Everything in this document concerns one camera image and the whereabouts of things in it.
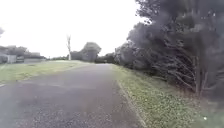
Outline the large dark round tree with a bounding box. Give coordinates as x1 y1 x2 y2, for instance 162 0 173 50
70 41 102 63

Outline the bare pale tree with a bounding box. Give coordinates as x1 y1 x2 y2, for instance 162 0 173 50
65 34 73 61

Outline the grey asphalt path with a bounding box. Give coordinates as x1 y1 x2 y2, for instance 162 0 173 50
0 63 145 128

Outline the grass verge below trees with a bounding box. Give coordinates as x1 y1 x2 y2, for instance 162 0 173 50
110 63 224 128

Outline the row of dark trees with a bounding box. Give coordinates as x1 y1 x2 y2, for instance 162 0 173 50
94 0 224 100

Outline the grass area beside path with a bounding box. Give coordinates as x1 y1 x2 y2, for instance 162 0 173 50
0 59 90 86

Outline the low building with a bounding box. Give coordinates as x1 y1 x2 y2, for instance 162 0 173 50
0 45 47 65

